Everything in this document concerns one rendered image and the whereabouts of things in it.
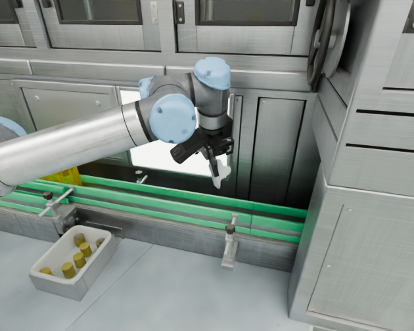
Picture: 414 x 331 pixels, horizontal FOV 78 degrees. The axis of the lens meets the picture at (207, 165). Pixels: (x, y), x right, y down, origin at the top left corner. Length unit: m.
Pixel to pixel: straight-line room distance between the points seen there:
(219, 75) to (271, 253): 0.64
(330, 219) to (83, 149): 0.51
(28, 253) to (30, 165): 0.78
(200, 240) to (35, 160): 0.65
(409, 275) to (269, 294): 0.40
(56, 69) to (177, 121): 0.81
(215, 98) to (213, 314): 0.64
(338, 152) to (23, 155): 0.54
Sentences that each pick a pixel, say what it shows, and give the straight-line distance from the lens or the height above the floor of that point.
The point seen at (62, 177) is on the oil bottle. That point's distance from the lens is 1.16.
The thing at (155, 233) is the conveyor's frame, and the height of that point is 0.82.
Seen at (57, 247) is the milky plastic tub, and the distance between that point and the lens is 1.09.
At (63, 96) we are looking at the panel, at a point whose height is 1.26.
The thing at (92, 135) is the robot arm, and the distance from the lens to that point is 0.44.
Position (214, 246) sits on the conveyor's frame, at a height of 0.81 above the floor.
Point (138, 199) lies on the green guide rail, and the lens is 0.98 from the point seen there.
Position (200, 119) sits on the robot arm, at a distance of 0.61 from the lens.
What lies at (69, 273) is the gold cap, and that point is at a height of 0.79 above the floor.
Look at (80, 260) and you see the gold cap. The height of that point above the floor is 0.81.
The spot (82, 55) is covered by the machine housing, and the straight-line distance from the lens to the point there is 1.10.
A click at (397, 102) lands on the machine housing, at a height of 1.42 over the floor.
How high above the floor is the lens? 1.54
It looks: 31 degrees down
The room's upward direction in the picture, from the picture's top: straight up
